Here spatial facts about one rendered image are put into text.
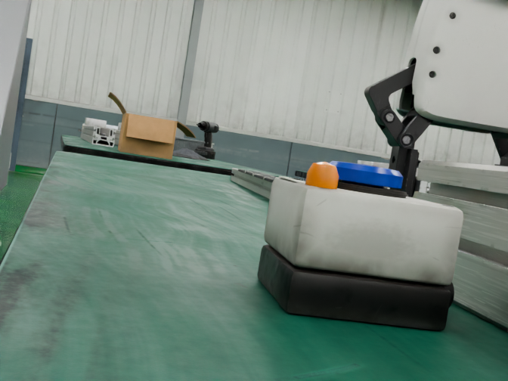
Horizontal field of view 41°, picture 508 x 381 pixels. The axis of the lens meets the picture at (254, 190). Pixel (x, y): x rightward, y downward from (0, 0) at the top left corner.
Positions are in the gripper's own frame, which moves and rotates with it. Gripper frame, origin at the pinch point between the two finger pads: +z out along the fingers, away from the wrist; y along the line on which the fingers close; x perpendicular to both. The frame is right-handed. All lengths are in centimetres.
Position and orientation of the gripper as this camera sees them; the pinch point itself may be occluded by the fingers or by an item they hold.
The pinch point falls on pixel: (451, 191)
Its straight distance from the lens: 56.4
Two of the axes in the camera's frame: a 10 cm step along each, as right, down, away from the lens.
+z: -1.5, 9.9, 0.5
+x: 1.6, 0.8, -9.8
